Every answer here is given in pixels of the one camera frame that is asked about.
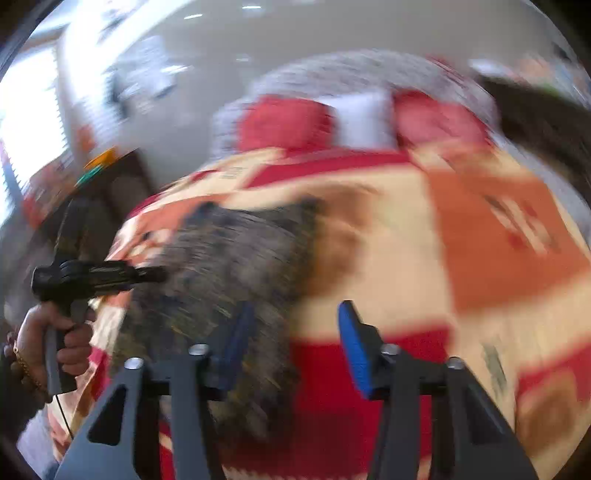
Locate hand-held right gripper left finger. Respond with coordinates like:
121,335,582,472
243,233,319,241
54,302,256,480

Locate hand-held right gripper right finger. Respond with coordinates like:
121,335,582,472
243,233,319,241
338,300,539,480

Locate person's left forearm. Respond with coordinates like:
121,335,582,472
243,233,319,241
0,344,52,444

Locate person's left hand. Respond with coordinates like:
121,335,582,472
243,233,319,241
14,301,96,389

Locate plain dark wooden cabinet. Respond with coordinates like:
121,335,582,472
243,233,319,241
60,148,158,259

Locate orange object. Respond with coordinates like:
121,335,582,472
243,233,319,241
85,148,118,169

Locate window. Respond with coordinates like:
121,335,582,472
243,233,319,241
0,46,70,222

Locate printed blanket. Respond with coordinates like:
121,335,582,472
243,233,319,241
51,147,588,480

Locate red heart pillow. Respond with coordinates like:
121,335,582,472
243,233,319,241
238,95,335,153
392,90,495,148

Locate white pillow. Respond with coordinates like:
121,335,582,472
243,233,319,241
330,90,398,148

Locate floral patterned bolster pillow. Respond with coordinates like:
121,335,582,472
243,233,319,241
215,51,499,153

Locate carved dark wooden cabinet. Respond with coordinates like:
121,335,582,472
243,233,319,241
480,76,591,171

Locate gold bracelet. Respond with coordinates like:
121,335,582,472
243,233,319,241
13,345,49,391

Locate black cable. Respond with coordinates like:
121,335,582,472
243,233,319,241
54,391,75,440

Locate dark cloth on wall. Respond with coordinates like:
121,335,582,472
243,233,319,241
107,69,139,116

